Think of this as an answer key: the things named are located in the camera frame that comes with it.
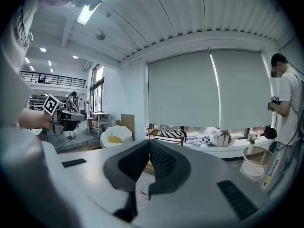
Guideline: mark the person's left forearm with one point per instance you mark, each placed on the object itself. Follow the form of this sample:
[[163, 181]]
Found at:
[[33, 119]]

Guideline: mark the black bag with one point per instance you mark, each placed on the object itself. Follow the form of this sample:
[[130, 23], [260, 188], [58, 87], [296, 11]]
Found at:
[[269, 132]]

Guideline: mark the pile of light clothes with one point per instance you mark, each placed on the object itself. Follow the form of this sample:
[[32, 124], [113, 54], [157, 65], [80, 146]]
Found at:
[[197, 141]]

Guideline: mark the white printed T-shirt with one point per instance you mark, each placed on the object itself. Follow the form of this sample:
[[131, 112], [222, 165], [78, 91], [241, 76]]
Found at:
[[12, 79]]

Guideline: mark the long ceiling light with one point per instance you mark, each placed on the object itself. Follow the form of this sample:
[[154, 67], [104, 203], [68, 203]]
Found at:
[[85, 14]]

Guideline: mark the grey roller blind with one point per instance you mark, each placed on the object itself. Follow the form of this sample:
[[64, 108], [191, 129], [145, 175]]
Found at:
[[244, 89], [183, 89]]

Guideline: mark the white round side table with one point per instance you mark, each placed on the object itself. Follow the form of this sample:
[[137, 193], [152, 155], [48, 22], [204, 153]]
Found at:
[[251, 170]]

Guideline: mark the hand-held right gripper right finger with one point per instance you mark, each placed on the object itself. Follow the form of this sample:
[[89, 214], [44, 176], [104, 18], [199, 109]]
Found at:
[[166, 163]]

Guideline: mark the egg-shaped beanbag chair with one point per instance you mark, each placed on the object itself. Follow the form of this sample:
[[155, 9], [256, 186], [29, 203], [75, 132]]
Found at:
[[118, 132]]

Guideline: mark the black white striped cushion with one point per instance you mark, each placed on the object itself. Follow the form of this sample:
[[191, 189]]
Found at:
[[171, 133]]

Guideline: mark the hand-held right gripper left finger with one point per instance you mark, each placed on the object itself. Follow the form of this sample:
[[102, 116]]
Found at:
[[128, 165]]

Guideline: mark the round ceiling fixture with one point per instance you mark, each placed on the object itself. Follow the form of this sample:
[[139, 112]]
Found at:
[[100, 35]]

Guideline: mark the beige handbag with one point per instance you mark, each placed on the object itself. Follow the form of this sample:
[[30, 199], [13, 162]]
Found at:
[[222, 139]]

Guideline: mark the pink scrap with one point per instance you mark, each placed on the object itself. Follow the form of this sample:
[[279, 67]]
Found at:
[[143, 193]]

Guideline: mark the wooden rack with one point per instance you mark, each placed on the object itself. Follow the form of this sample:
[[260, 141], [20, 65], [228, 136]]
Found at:
[[153, 132]]

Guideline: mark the white flower vase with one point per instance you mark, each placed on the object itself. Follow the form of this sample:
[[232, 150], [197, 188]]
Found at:
[[250, 148]]

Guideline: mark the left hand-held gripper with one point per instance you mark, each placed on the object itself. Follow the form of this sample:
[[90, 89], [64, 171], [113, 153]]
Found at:
[[69, 117]]

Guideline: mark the brown cardboard sheet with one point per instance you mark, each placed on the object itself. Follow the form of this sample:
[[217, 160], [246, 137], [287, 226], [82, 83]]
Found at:
[[128, 122]]

